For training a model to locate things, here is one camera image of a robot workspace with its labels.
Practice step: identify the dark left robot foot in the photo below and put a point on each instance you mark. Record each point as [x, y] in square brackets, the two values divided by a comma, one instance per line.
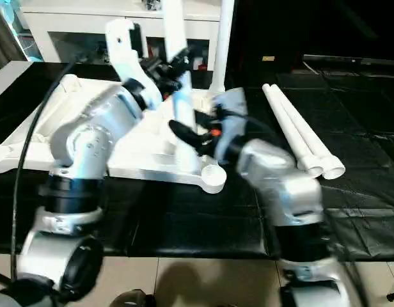
[133, 299]

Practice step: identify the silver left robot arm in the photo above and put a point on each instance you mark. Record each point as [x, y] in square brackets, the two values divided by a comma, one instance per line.
[88, 141]

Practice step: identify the black work mat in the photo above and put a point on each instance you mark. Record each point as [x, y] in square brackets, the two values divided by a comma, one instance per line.
[184, 217]

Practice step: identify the white plastic table leg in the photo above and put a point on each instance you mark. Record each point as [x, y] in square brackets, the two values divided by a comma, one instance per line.
[283, 118]
[174, 25]
[222, 38]
[312, 141]

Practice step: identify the dark grey curtain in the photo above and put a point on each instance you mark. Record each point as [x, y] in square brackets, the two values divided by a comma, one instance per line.
[5, 38]

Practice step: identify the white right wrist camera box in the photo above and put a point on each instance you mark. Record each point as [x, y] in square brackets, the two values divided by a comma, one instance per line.
[229, 105]

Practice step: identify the black metal bar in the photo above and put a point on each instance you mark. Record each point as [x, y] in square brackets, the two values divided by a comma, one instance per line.
[357, 60]

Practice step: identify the white glass-door cabinet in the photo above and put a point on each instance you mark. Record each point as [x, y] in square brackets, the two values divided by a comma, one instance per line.
[69, 25]

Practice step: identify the small yellow label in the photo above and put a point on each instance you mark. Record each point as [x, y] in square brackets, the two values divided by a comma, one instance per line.
[268, 59]

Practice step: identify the white plastic table top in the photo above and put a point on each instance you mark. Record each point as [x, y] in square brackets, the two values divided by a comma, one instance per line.
[146, 160]

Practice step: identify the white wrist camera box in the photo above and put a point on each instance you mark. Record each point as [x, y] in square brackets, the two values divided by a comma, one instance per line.
[229, 105]
[123, 45]

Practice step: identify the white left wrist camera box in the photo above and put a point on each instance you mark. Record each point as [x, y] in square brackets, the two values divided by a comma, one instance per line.
[123, 45]

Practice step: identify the crumpled silver object on cabinet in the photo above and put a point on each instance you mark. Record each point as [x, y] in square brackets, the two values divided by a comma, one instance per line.
[152, 5]

